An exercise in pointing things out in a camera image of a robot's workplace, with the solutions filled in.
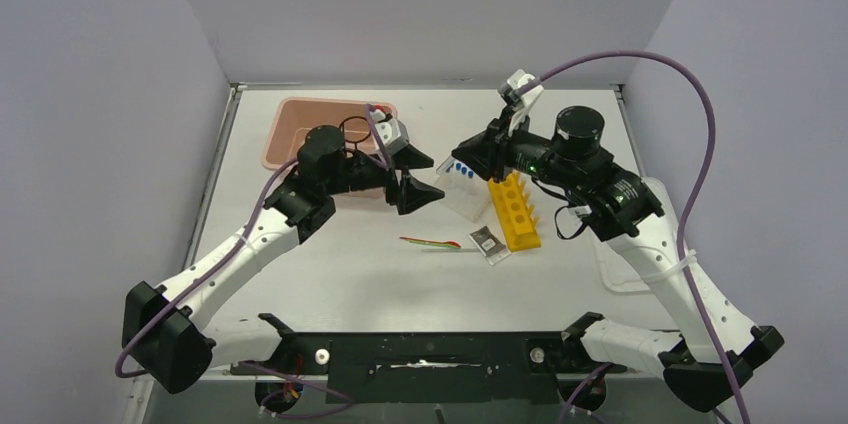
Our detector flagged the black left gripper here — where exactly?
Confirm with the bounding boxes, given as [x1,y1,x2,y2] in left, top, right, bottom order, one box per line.
[324,144,444,212]

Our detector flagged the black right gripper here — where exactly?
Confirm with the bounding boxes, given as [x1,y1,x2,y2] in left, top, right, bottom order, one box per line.
[453,104,581,190]

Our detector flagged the red green stirring sticks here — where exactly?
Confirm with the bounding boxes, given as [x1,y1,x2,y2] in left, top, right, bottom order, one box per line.
[400,236,462,249]

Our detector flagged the black wire ring stand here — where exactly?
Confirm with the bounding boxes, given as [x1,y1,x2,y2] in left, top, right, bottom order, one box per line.
[338,116,371,148]

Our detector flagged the small dark sample bag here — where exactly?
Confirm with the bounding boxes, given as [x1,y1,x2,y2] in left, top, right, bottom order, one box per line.
[469,226,511,266]

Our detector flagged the clear glass stirring rod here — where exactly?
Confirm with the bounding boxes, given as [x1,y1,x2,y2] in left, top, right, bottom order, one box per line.
[421,247,479,254]

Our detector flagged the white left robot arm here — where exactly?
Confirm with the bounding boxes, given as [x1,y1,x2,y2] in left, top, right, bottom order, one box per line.
[115,123,444,394]

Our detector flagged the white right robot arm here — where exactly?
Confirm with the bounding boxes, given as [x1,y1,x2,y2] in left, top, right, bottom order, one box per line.
[452,106,784,412]

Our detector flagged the clear plastic tube box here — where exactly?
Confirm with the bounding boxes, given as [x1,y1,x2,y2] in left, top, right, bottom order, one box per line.
[433,157,492,222]

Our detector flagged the yellow test tube rack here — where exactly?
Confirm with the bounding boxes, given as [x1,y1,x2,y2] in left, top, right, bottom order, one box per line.
[487,172,541,252]

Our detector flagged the pink plastic bin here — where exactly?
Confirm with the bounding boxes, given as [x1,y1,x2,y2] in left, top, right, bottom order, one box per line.
[262,97,398,171]

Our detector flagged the white plastic tray lid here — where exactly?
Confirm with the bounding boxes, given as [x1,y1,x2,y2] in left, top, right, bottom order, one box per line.
[592,177,700,294]

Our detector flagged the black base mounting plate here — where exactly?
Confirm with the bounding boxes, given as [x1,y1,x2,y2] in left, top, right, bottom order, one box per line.
[259,331,598,404]

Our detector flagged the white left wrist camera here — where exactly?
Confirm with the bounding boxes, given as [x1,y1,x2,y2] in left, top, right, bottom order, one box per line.
[369,107,409,157]

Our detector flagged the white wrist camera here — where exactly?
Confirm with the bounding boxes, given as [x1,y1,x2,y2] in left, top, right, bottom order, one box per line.
[369,107,409,157]
[498,69,544,135]

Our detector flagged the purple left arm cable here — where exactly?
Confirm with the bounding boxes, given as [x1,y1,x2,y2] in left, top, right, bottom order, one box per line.
[115,104,399,421]

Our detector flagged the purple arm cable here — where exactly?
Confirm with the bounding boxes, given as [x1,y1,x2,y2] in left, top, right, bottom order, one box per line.
[516,51,753,424]
[115,104,399,421]

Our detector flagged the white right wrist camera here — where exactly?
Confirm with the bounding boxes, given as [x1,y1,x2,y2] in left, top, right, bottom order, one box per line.
[498,69,544,135]

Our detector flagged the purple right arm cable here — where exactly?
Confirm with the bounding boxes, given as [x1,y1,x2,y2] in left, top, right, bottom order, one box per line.
[516,51,753,424]

